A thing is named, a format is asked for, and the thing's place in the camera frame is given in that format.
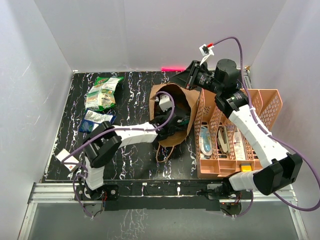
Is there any blue snack packet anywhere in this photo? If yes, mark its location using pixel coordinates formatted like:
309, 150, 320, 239
78, 109, 116, 133

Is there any small white box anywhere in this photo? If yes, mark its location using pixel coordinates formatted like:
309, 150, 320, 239
56, 148, 80, 172

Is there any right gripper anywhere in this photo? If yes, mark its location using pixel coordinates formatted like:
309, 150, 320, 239
169, 60, 223, 95

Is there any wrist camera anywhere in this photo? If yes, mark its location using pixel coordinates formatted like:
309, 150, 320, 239
154, 94, 173, 112
199, 43, 214, 65

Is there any pink plastic desk organizer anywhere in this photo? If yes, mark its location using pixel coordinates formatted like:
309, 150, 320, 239
193, 87, 284, 180

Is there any beige stapler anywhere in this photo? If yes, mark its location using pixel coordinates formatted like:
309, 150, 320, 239
216, 126, 230, 154

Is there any blue white toothbrush pack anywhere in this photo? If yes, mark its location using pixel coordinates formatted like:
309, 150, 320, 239
199, 125, 213, 157

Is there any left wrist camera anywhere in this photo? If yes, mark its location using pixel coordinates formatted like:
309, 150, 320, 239
154, 94, 173, 112

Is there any yellow eraser block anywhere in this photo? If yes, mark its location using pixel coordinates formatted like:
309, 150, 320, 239
240, 163, 253, 173

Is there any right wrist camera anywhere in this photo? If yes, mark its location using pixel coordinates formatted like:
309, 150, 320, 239
199, 43, 214, 65

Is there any pink tape strip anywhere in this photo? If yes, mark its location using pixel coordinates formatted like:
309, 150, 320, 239
161, 66, 186, 72

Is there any white card packet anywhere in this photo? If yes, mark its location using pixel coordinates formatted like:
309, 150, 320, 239
233, 131, 246, 161

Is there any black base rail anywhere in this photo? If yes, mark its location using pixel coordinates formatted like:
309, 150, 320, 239
73, 179, 251, 211

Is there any green white snack bag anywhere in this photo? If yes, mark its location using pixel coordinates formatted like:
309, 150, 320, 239
85, 77, 124, 112

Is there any brown paper bag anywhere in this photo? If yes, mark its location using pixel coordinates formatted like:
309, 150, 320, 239
149, 83, 200, 163

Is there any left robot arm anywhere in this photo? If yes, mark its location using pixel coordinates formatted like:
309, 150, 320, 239
83, 108, 191, 200

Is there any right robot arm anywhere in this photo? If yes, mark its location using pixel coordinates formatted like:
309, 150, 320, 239
170, 59, 303, 199

